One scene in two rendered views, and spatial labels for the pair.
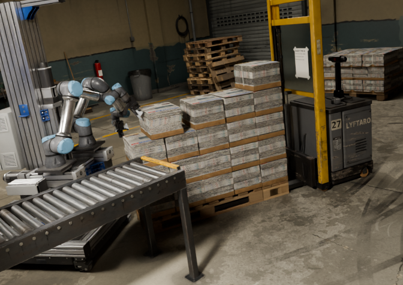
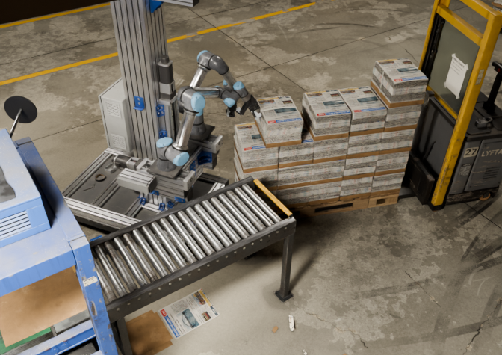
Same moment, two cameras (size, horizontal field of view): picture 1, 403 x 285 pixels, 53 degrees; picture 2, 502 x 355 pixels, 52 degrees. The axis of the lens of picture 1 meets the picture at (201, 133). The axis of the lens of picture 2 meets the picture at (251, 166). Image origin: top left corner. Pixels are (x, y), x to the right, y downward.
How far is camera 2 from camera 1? 1.55 m
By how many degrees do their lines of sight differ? 24
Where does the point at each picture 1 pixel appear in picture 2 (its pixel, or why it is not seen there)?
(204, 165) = (315, 173)
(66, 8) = not seen: outside the picture
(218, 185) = (324, 190)
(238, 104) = (368, 119)
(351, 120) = (490, 149)
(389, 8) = not seen: outside the picture
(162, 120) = (281, 131)
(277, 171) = (390, 183)
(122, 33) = not seen: outside the picture
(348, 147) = (475, 174)
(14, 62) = (135, 55)
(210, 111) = (335, 124)
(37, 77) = (156, 72)
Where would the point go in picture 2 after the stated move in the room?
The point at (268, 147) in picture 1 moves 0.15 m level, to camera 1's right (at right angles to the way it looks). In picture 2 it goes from (388, 162) to (406, 164)
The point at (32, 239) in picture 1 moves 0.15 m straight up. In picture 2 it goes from (157, 289) to (155, 273)
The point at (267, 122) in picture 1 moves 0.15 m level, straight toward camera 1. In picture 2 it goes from (394, 138) to (394, 148)
